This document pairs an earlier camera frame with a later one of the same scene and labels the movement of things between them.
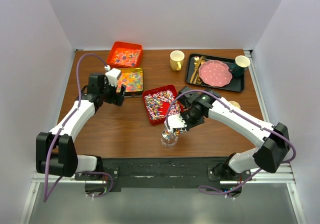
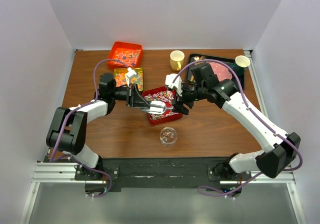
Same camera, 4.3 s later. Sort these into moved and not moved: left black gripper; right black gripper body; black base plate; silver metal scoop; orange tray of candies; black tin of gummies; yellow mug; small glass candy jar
Moved: left black gripper; silver metal scoop; right black gripper body
Not moved: black base plate; yellow mug; small glass candy jar; orange tray of candies; black tin of gummies
